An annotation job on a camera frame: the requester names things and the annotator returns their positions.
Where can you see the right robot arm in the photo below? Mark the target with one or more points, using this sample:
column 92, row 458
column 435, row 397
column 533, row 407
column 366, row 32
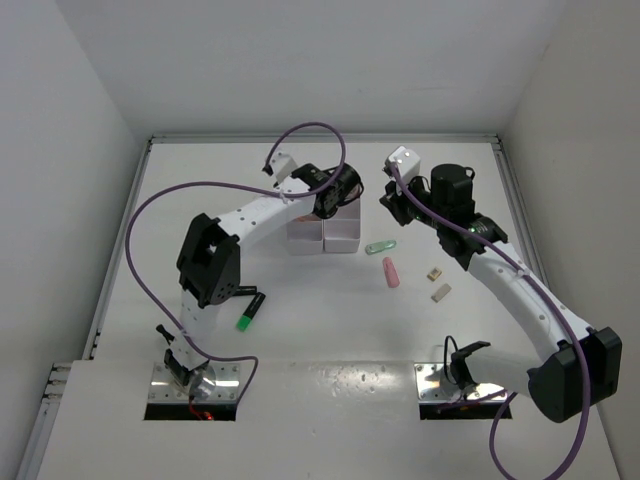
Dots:
column 574, row 364

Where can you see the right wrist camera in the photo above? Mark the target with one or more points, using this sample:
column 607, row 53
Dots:
column 406, row 161

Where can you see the green black highlighter marker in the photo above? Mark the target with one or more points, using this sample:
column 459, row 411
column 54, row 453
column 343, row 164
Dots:
column 249, row 313

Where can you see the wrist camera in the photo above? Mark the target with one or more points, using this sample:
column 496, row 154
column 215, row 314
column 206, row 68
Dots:
column 279, row 166
column 406, row 161

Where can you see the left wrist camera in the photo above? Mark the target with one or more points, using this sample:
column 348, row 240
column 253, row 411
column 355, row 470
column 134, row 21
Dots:
column 279, row 166

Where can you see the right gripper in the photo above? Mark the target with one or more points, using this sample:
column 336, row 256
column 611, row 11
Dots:
column 394, row 201

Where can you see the white organizer box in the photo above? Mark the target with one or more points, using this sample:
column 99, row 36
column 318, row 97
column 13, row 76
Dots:
column 342, row 232
column 305, row 236

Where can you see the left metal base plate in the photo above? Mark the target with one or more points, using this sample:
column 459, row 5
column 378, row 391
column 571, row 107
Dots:
column 217, row 383

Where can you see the pink black highlighter marker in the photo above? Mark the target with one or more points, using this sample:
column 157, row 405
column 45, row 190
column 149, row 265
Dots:
column 246, row 291

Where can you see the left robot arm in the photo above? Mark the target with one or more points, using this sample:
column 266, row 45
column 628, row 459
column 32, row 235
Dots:
column 209, row 262

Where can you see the white right organizer box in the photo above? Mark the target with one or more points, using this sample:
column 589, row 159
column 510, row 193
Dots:
column 342, row 232

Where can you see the metal base plate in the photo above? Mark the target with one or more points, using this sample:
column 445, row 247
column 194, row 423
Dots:
column 217, row 383
column 433, row 388

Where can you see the pink stapler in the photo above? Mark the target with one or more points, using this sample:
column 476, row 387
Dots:
column 390, row 272

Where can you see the white left organizer box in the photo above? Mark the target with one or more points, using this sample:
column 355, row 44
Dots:
column 305, row 236

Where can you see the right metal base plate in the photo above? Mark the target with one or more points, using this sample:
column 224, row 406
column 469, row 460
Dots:
column 433, row 388

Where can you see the beige eraser block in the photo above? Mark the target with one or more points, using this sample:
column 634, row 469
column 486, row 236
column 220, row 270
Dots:
column 441, row 293

